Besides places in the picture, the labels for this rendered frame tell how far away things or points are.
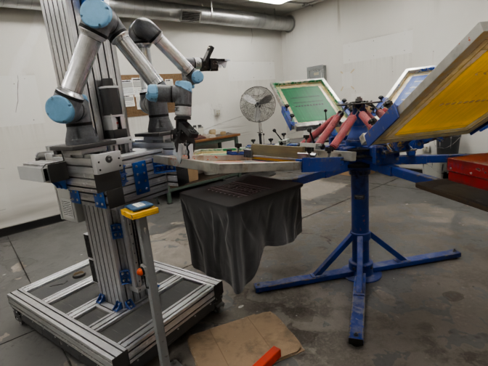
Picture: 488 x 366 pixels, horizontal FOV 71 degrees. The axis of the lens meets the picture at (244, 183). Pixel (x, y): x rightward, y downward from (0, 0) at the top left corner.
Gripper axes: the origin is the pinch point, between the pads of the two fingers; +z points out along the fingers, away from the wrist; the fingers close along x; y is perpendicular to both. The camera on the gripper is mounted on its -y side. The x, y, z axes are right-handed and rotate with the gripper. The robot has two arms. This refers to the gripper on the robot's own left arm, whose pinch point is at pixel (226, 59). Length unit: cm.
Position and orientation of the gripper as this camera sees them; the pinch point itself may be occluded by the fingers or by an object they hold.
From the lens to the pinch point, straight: 249.2
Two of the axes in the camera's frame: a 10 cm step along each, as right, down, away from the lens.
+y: 0.2, 9.4, 3.4
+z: 8.6, -1.9, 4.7
